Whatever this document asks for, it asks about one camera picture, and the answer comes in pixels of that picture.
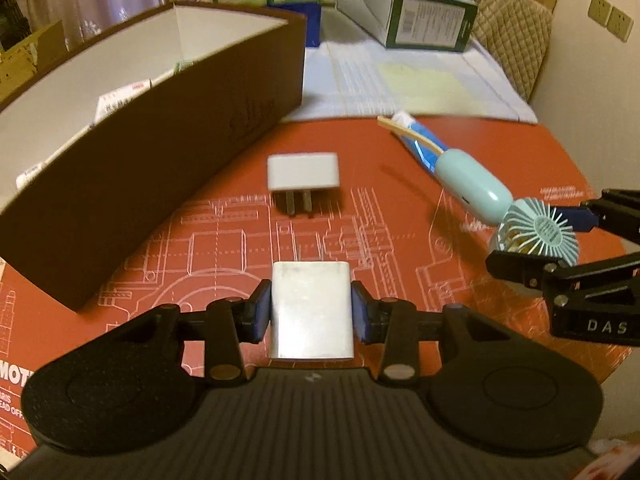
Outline green white medicine box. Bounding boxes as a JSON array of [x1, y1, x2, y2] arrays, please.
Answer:
[[172, 61, 194, 75]]

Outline checked pale cloth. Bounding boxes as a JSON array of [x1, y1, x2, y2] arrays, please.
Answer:
[[285, 39, 538, 125]]

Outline beige quilted chair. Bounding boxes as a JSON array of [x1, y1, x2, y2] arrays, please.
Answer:
[[472, 0, 552, 101]]

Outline wooden toothbrush handle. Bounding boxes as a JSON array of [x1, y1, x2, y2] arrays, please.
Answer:
[[376, 116, 444, 156]]

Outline white plug charger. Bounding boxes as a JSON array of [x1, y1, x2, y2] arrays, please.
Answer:
[[267, 152, 340, 216]]

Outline wall power sockets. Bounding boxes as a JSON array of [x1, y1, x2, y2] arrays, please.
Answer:
[[587, 0, 634, 42]]

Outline red blueprint desk mat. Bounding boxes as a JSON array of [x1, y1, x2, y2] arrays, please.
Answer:
[[1, 119, 629, 466]]

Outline brown cardboard box white inside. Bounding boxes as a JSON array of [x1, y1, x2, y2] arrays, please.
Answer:
[[1, 1, 306, 310]]

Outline white red medicine box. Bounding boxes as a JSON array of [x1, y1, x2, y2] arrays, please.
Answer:
[[93, 79, 152, 124]]

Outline blue flat box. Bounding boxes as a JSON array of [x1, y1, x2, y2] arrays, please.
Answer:
[[267, 1, 324, 49]]

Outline blue dental floss pick box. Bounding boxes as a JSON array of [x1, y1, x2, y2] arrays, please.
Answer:
[[15, 162, 47, 190]]

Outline white power adapter block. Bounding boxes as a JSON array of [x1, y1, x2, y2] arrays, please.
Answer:
[[270, 261, 355, 361]]

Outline green white carton box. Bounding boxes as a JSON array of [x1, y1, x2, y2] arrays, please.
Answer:
[[336, 0, 477, 52]]

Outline blue toothpaste tube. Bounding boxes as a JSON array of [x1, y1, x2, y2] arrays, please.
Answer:
[[392, 110, 448, 176]]

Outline brown cardboard shipping box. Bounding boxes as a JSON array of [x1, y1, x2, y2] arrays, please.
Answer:
[[0, 21, 67, 101]]

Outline mint handheld fan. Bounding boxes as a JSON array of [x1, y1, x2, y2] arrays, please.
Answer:
[[435, 148, 579, 266]]

